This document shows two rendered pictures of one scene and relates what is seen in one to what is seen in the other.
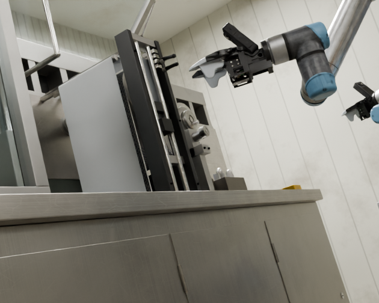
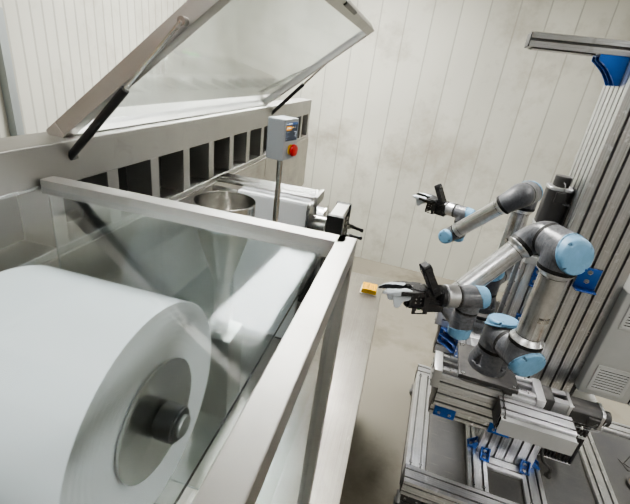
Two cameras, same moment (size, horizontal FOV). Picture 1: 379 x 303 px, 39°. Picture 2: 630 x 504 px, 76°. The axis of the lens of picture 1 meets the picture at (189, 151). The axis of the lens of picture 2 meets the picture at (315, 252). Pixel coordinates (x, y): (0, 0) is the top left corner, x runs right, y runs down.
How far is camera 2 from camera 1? 1.28 m
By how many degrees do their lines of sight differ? 42
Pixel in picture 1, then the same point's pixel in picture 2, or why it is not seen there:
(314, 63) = (468, 323)
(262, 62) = (436, 306)
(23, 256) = not seen: outside the picture
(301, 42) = (470, 306)
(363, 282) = not seen: hidden behind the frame
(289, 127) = (342, 90)
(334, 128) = (374, 111)
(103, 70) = (294, 211)
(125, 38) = (337, 225)
